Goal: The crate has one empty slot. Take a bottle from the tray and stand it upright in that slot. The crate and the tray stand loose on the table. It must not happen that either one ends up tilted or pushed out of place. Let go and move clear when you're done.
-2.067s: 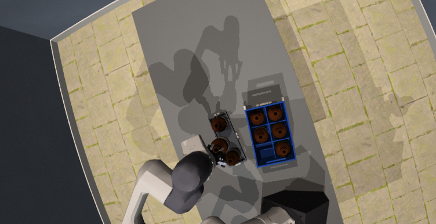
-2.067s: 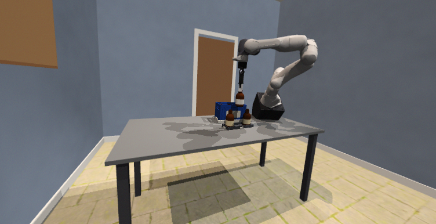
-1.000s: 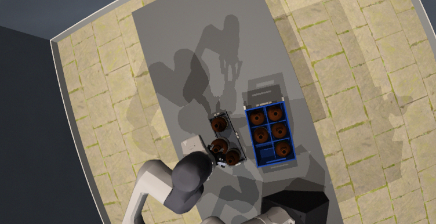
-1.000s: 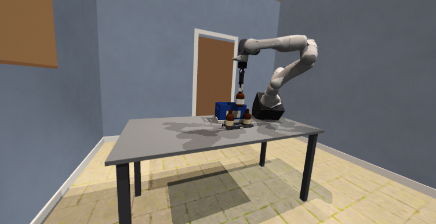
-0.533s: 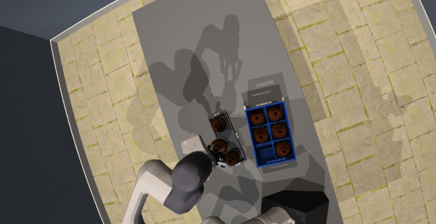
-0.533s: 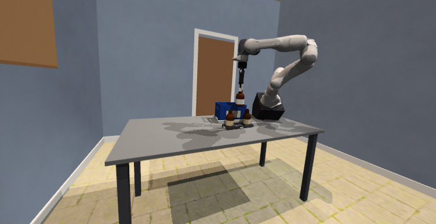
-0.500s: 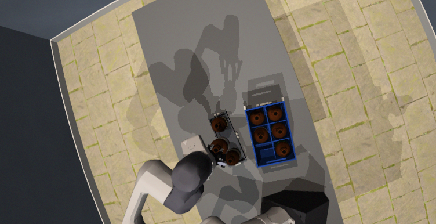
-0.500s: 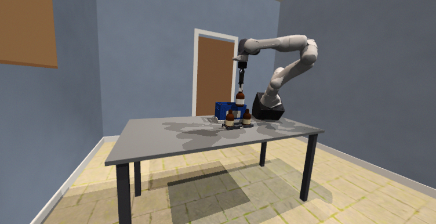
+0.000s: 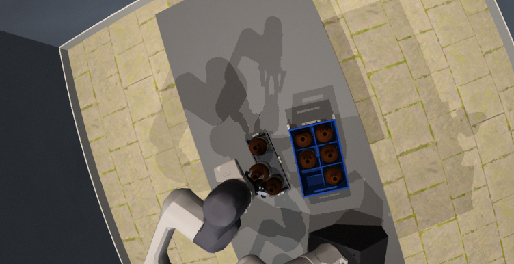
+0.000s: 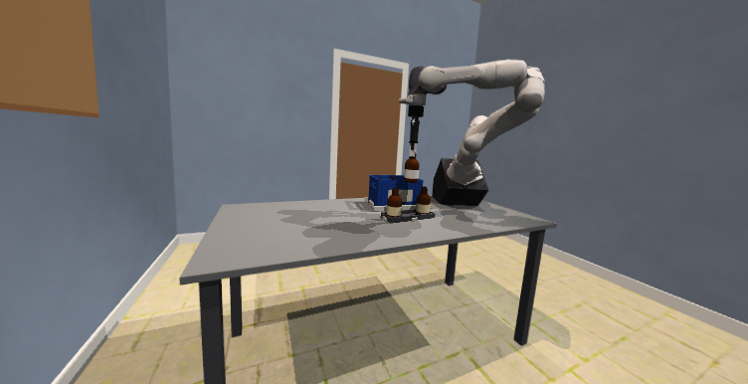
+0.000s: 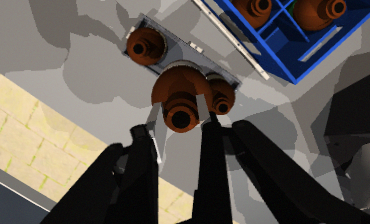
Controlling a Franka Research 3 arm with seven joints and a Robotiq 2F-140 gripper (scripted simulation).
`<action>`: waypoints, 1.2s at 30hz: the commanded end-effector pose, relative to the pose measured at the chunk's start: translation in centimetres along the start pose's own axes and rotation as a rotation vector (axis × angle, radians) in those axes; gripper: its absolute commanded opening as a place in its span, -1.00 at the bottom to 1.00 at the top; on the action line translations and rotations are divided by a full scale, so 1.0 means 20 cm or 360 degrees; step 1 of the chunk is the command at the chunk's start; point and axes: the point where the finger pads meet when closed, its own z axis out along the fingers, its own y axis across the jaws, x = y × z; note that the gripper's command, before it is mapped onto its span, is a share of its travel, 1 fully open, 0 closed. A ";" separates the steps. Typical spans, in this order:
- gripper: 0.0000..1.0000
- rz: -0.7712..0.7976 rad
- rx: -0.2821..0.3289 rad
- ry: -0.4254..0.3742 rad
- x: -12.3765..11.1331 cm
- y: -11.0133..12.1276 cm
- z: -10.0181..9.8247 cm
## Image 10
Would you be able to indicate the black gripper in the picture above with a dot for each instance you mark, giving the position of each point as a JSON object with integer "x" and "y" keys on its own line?
{"x": 415, "y": 111}

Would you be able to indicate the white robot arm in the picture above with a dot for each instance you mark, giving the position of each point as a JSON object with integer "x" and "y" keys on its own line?
{"x": 529, "y": 94}

